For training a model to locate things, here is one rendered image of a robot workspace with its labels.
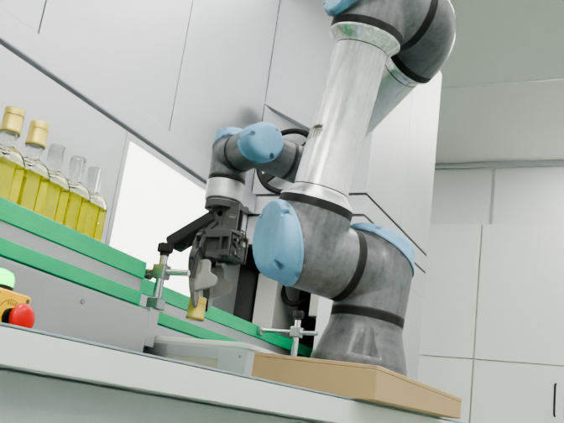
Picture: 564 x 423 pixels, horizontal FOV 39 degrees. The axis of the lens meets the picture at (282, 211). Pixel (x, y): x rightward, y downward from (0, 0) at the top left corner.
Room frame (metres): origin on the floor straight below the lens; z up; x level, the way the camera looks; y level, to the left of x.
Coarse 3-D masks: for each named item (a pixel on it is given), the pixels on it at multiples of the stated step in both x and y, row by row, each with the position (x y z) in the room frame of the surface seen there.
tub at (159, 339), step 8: (160, 336) 1.48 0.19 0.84; (176, 344) 1.47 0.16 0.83; (184, 344) 1.46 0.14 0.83; (192, 344) 1.46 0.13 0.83; (200, 344) 1.45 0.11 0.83; (208, 344) 1.43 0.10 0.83; (216, 344) 1.42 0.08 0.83; (224, 344) 1.42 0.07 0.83; (232, 344) 1.41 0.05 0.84; (240, 344) 1.41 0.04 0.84; (248, 344) 1.41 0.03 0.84; (264, 352) 1.46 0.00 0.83; (272, 352) 1.49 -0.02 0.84
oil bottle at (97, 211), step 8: (96, 192) 1.46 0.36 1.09; (96, 200) 1.44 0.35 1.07; (104, 200) 1.47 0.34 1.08; (96, 208) 1.45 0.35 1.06; (104, 208) 1.47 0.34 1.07; (88, 216) 1.44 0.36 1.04; (96, 216) 1.45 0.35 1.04; (104, 216) 1.47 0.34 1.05; (88, 224) 1.44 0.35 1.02; (96, 224) 1.46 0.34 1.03; (104, 224) 1.48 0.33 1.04; (88, 232) 1.44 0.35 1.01; (96, 232) 1.46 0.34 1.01
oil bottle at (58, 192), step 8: (48, 168) 1.35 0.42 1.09; (56, 176) 1.34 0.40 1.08; (64, 176) 1.36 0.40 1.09; (56, 184) 1.34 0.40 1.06; (64, 184) 1.36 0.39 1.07; (48, 192) 1.33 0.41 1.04; (56, 192) 1.34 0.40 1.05; (64, 192) 1.36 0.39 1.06; (48, 200) 1.33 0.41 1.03; (56, 200) 1.35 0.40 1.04; (64, 200) 1.37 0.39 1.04; (48, 208) 1.33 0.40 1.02; (56, 208) 1.35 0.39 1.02; (64, 208) 1.37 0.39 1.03; (48, 216) 1.34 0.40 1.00; (56, 216) 1.36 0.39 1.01; (64, 216) 1.37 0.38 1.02
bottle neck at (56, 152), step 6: (54, 144) 1.35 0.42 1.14; (54, 150) 1.35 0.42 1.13; (60, 150) 1.35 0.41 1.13; (48, 156) 1.36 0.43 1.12; (54, 156) 1.35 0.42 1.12; (60, 156) 1.36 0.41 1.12; (48, 162) 1.35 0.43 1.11; (54, 162) 1.35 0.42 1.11; (60, 162) 1.36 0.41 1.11; (54, 168) 1.35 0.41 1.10; (60, 168) 1.36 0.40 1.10
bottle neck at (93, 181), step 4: (88, 168) 1.46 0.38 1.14; (92, 168) 1.46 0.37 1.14; (96, 168) 1.46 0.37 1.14; (100, 168) 1.46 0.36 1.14; (88, 172) 1.46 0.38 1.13; (92, 172) 1.46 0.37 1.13; (96, 172) 1.46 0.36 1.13; (100, 172) 1.46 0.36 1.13; (88, 176) 1.46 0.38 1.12; (92, 176) 1.46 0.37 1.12; (96, 176) 1.46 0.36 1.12; (100, 176) 1.46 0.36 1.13; (88, 180) 1.46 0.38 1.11; (92, 180) 1.46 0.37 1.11; (96, 180) 1.46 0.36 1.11; (100, 180) 1.47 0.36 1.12; (88, 184) 1.46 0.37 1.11; (92, 184) 1.46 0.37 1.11; (96, 184) 1.46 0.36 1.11; (100, 184) 1.47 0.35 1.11; (88, 188) 1.46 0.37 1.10; (92, 188) 1.46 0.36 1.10; (96, 188) 1.46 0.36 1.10
